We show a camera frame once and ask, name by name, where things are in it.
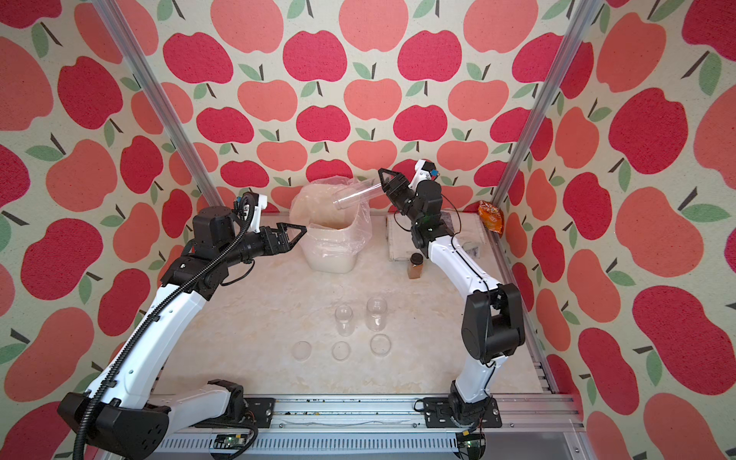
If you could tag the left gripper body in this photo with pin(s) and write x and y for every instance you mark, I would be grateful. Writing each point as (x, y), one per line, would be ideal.
(253, 244)

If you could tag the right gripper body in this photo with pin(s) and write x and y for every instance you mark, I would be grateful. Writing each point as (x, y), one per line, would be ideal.
(405, 201)

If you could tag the clear tea jar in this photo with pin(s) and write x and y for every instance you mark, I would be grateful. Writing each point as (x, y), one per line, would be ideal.
(356, 193)
(376, 313)
(344, 320)

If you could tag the clear jar lid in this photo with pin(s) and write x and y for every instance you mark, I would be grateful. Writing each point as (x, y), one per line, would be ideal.
(341, 351)
(301, 351)
(380, 345)

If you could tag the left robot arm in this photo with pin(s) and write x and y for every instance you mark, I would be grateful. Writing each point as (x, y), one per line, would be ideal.
(115, 412)

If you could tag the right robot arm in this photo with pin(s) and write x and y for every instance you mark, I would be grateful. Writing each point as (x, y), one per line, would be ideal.
(493, 325)

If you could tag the clear plastic bin liner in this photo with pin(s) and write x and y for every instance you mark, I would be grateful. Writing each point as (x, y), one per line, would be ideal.
(330, 230)

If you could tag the brown bottle black cap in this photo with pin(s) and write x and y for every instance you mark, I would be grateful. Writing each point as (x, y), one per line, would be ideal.
(415, 266)

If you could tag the orange snack packet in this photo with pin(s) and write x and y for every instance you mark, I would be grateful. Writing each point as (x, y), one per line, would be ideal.
(491, 217)

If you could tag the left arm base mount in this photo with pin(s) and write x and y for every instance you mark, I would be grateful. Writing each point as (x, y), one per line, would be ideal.
(249, 410)

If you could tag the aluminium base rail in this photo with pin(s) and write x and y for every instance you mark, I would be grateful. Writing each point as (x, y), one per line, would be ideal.
(516, 426)

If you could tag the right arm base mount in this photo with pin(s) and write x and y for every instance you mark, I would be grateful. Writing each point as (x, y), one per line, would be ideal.
(453, 413)

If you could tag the right aluminium frame post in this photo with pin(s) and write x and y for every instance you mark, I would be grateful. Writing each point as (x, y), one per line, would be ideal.
(577, 30)

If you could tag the aluminium frame post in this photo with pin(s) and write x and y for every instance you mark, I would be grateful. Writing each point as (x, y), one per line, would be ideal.
(125, 39)
(577, 30)

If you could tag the left aluminium frame post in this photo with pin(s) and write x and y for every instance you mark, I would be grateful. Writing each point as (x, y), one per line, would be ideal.
(125, 39)

